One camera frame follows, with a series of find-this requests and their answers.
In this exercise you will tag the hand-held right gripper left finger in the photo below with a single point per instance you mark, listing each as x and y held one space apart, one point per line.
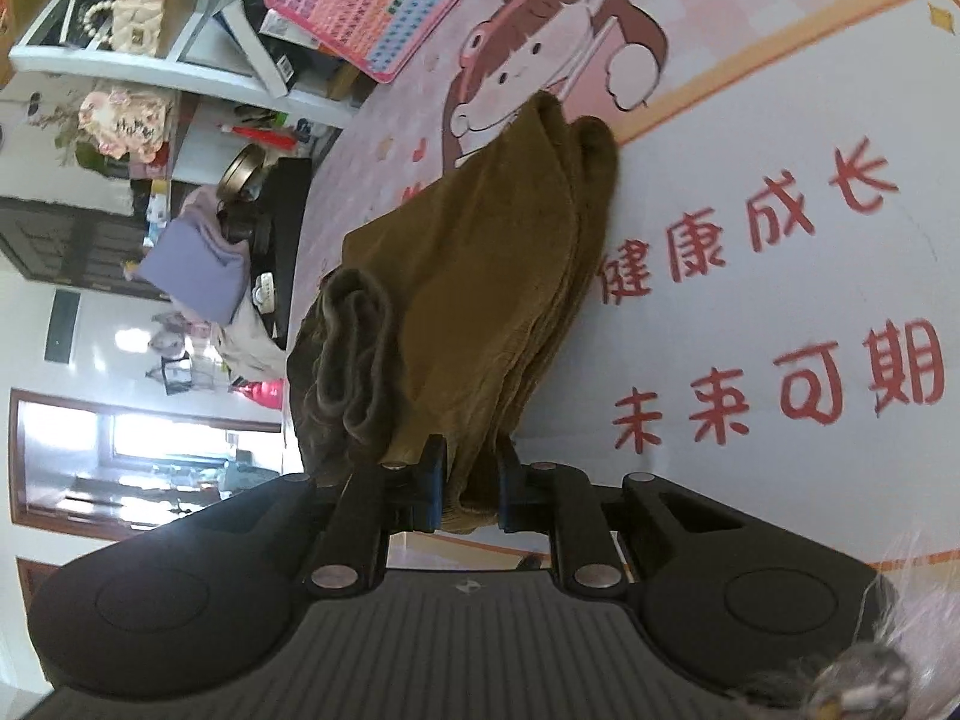
433 484

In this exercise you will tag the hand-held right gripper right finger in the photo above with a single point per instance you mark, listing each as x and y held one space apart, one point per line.
510 499

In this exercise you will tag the black flat case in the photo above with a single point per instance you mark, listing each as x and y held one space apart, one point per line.
289 240

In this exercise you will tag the wood framed window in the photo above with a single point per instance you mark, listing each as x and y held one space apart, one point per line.
150 457

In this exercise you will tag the lilac cloth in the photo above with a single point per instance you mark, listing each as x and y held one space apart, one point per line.
191 262

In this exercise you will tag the red tassel ornament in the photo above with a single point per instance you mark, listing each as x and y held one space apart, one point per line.
262 136

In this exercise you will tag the white fluffy cuff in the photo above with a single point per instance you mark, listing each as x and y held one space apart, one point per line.
862 679

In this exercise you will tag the pink checked cartoon desk mat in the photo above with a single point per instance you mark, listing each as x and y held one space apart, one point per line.
750 90

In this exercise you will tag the pink learning tablet toy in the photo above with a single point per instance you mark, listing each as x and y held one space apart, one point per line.
375 0

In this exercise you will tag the cream quilted handbag with pearls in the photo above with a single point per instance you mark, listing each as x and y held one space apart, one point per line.
135 19

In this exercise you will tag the white frame wooden bookshelf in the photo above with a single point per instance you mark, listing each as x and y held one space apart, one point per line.
150 71

